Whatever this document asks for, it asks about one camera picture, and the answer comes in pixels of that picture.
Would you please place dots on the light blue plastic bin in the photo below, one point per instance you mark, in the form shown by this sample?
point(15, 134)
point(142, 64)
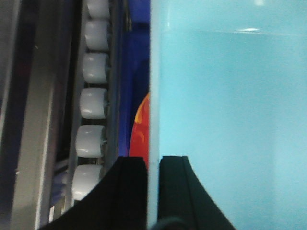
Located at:
point(228, 89)

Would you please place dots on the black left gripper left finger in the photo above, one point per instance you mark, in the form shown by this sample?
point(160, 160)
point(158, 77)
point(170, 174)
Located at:
point(118, 202)

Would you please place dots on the red snack package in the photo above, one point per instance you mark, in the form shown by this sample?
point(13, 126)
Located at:
point(139, 142)

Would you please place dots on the white roller track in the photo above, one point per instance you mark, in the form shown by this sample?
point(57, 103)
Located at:
point(94, 134)

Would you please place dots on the dark blue bin lower centre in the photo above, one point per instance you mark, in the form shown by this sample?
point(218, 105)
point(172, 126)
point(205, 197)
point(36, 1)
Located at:
point(134, 75)

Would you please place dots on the stainless steel shelf rail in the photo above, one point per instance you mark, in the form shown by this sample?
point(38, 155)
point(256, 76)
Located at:
point(38, 50)

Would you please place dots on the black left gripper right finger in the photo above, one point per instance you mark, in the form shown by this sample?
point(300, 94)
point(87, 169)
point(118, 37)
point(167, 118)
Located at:
point(183, 203)

